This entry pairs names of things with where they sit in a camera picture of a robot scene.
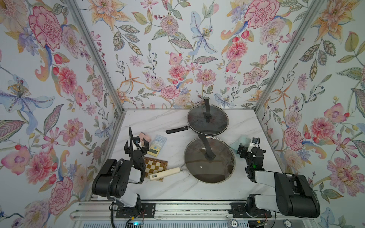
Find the mint green terry cloth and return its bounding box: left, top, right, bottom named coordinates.
left=229, top=135, right=252, bottom=153

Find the glass pot lid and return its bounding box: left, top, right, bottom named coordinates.
left=187, top=98, right=229, bottom=136
left=183, top=133, right=236, bottom=184

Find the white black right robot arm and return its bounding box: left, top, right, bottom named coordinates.
left=237, top=145, right=320, bottom=219

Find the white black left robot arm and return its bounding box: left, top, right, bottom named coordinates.
left=92, top=139, right=149, bottom=217

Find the wooden chessboard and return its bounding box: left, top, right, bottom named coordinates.
left=144, top=157, right=168, bottom=177

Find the small pink toy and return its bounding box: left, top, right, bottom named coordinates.
left=139, top=132, right=151, bottom=146

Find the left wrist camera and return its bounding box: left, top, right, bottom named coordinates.
left=132, top=136, right=142, bottom=150

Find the near pan with cream handle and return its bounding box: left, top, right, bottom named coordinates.
left=149, top=135, right=236, bottom=184

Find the far pan with black handle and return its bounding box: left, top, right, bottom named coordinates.
left=165, top=104, right=229, bottom=137

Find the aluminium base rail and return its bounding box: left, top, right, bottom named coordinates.
left=70, top=200, right=318, bottom=228

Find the right aluminium corner post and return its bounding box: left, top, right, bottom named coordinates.
left=254, top=1, right=321, bottom=114

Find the aluminium corner post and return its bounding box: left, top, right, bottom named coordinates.
left=254, top=1, right=321, bottom=114
left=65, top=0, right=124, bottom=113

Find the left aluminium corner post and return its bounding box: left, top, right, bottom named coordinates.
left=65, top=0, right=124, bottom=113

